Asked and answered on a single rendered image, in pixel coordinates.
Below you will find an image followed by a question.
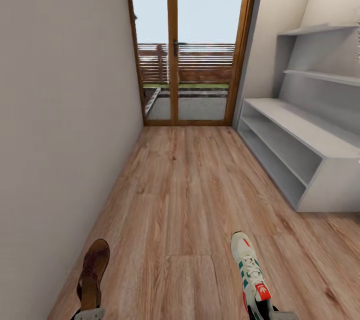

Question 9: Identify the sandal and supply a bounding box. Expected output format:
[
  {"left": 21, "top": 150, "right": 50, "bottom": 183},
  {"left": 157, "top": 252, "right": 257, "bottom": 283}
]
[{"left": 76, "top": 238, "right": 110, "bottom": 311}]

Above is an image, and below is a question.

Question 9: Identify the gym shoe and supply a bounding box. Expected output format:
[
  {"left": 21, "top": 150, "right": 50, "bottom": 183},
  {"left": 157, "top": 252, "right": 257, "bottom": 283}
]
[{"left": 231, "top": 231, "right": 273, "bottom": 320}]

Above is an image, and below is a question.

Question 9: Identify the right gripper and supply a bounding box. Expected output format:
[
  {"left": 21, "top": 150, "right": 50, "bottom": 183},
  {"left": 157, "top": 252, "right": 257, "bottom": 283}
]
[{"left": 248, "top": 305, "right": 278, "bottom": 320}]

